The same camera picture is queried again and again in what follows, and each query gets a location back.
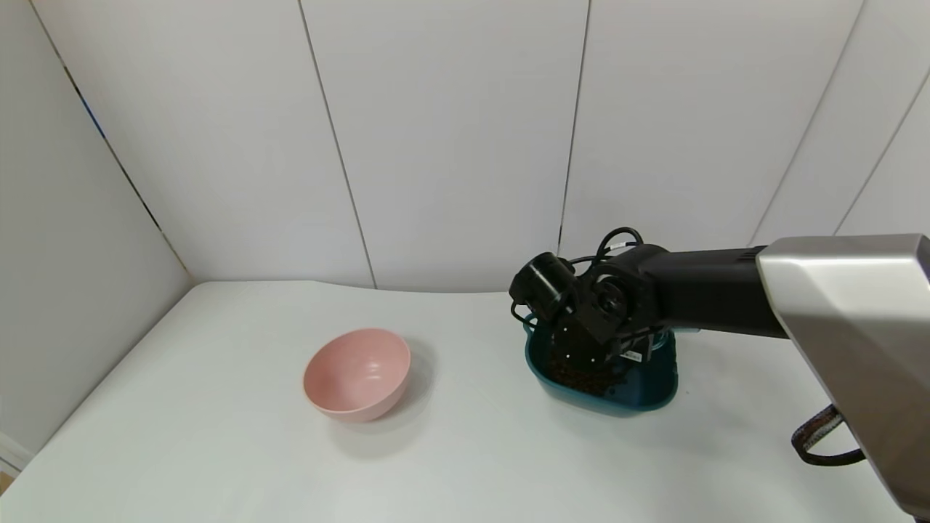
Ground pink plastic bowl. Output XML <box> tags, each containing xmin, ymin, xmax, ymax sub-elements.
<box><xmin>304</xmin><ymin>328</ymin><xmax>412</xmax><ymax>423</ymax></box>

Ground braided dark cable loop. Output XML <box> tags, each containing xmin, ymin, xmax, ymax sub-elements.
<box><xmin>790</xmin><ymin>405</ymin><xmax>867</xmax><ymax>466</ymax></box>

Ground teal plastic tray with handles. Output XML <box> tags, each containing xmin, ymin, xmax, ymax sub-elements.
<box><xmin>523</xmin><ymin>320</ymin><xmax>679</xmax><ymax>418</ymax></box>

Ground black camera cable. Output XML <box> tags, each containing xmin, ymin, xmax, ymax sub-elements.
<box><xmin>567</xmin><ymin>227</ymin><xmax>647</xmax><ymax>273</ymax></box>

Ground coffee bean pile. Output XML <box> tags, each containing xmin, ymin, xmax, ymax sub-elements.
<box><xmin>546</xmin><ymin>354</ymin><xmax>629</xmax><ymax>397</ymax></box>

